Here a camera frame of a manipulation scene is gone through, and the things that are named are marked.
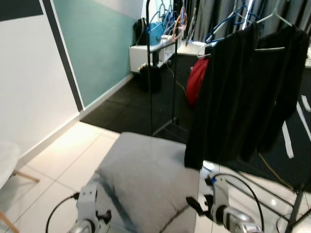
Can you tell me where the white chair with wooden legs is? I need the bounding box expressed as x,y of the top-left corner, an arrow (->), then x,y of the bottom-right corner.
0,140 -> 41,233

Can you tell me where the white tape strip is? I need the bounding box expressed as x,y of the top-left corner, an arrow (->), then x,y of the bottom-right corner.
281,121 -> 295,160
295,95 -> 311,142

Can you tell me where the black floor mat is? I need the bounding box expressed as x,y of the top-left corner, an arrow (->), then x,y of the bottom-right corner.
80,52 -> 311,191

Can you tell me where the black hanging garment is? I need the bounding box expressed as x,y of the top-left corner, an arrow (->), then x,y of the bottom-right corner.
184,21 -> 261,171
240,25 -> 311,162

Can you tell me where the red cloth item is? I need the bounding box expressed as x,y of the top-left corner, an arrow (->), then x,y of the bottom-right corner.
186,56 -> 210,108

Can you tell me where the black round bin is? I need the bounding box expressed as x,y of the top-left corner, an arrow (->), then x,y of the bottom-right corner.
138,65 -> 164,94

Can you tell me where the black metal clothes rack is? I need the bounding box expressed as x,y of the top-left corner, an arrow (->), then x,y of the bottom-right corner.
145,0 -> 311,233

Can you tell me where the white low table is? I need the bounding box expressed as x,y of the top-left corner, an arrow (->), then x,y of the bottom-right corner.
130,41 -> 215,74

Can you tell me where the blue clothes hanger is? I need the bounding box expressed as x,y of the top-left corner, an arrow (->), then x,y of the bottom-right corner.
204,4 -> 259,45

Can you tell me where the black bag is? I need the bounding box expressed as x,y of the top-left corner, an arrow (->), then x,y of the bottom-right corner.
133,17 -> 149,47

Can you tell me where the pink clothes hanger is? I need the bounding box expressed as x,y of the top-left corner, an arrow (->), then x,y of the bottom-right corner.
172,7 -> 189,40

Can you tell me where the grey curtain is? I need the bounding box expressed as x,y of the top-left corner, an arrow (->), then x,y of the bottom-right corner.
185,0 -> 311,41

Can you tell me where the white clothes hanger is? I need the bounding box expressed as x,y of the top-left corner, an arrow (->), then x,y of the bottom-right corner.
255,9 -> 294,52

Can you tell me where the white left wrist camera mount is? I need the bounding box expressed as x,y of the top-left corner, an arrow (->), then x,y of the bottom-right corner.
77,184 -> 99,222

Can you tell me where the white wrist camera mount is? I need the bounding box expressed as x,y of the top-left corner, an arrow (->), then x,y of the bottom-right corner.
77,184 -> 99,222
206,175 -> 229,219

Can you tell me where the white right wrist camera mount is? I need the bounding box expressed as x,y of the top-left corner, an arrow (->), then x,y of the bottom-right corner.
206,175 -> 229,219

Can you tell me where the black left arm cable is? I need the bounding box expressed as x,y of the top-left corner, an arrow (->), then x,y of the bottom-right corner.
46,193 -> 81,233

